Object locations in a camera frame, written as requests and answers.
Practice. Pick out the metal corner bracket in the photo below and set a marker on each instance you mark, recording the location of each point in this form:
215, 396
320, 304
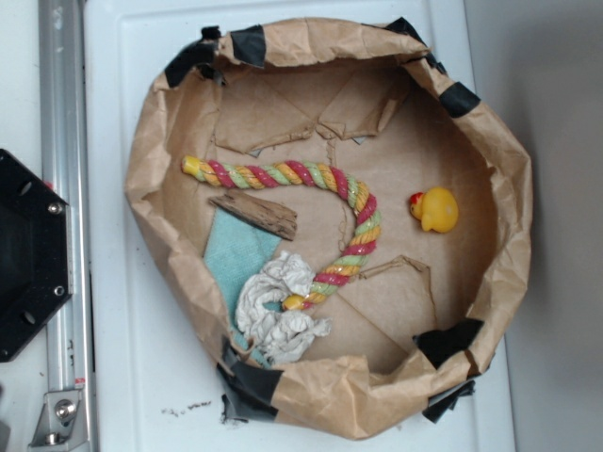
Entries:
62, 424

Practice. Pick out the aluminium extrusion rail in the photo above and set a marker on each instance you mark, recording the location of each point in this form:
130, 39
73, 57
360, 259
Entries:
70, 354

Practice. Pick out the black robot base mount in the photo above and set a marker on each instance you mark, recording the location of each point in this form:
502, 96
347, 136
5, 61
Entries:
35, 279

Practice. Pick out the yellow rubber duck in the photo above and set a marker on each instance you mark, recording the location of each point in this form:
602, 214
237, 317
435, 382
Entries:
436, 209

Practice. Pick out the brown wood bark piece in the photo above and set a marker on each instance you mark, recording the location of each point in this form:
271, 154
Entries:
268, 216

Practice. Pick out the crumpled white cloth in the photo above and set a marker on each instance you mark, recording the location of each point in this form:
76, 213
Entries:
268, 310

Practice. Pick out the brown paper bag bin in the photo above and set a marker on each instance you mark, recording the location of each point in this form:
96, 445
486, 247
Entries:
427, 310

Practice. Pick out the multicolored twisted rope toy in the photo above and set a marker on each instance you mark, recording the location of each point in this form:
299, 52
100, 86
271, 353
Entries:
295, 173

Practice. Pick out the teal terry cloth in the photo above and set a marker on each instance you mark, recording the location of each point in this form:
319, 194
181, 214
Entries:
235, 251

